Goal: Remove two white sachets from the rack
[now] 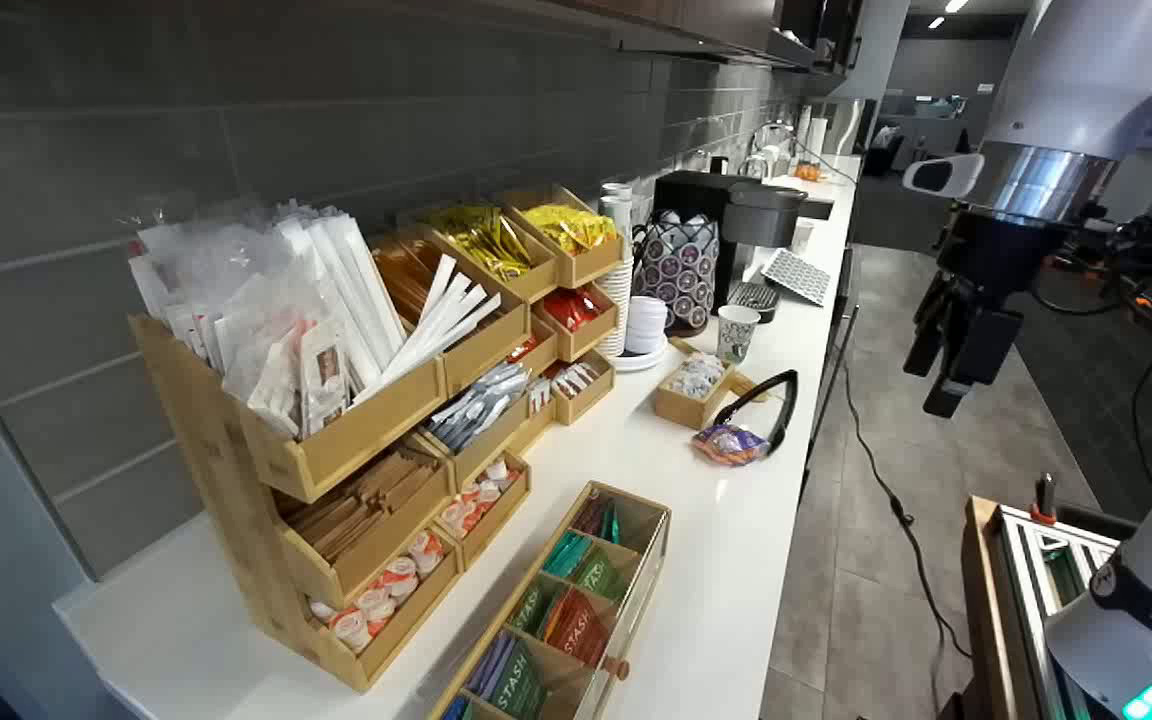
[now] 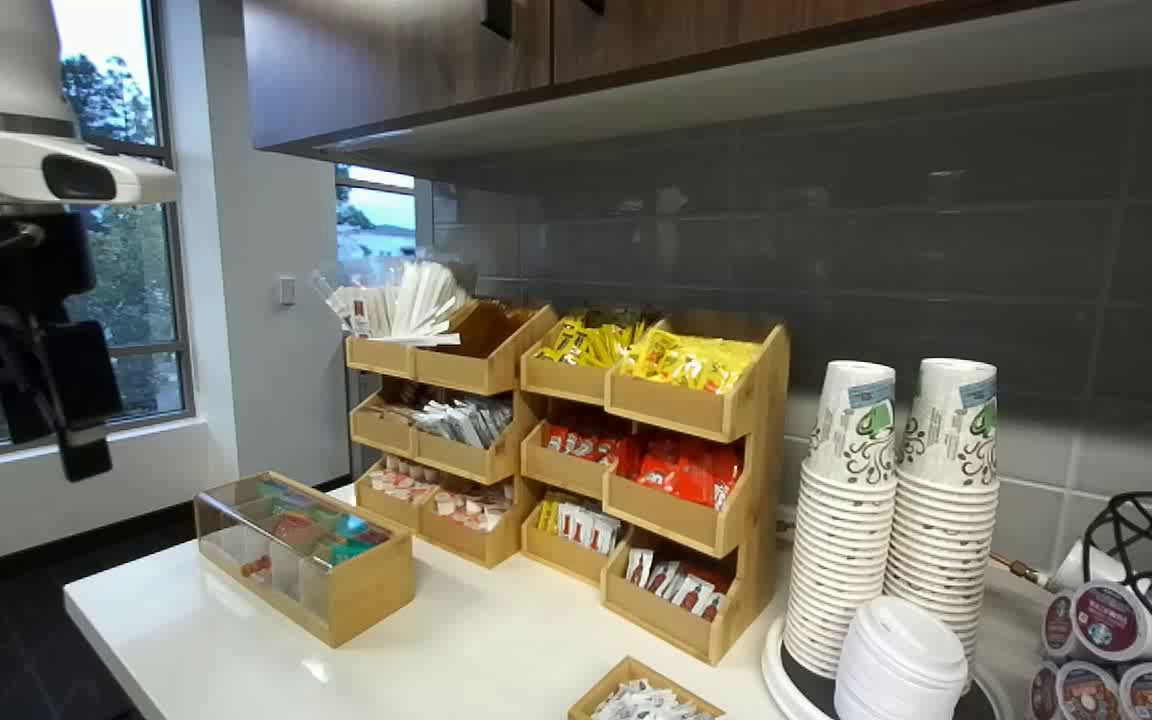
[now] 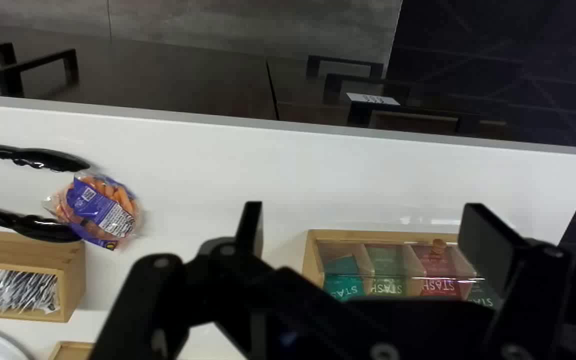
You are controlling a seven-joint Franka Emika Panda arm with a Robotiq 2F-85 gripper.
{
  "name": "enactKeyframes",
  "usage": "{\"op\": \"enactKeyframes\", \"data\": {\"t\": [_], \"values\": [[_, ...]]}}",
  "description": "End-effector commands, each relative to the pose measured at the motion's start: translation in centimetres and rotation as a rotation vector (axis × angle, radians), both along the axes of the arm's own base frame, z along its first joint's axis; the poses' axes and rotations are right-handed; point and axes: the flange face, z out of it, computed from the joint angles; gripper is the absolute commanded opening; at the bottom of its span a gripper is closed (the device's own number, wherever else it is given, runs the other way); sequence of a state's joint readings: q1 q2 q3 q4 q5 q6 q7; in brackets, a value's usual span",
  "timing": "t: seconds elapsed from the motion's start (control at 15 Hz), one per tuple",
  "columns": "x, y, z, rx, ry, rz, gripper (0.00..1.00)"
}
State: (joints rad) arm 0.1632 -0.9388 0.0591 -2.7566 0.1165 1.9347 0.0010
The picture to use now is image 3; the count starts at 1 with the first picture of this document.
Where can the black tongs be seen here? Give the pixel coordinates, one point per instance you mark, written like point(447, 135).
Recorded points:
point(26, 176)

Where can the orange snack bag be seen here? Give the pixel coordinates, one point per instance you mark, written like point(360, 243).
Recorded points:
point(98, 208)

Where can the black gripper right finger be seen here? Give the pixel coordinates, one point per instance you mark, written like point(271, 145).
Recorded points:
point(530, 281)

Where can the wooden box with cutlery packets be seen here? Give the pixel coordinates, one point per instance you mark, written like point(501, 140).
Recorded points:
point(41, 281)

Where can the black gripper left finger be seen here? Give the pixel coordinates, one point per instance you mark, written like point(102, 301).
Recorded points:
point(163, 296)

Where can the small wooden tray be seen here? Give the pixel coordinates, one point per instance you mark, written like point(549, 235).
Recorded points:
point(71, 350)

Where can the wooden tea bag box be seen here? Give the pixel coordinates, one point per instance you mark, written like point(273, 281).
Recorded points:
point(392, 265)

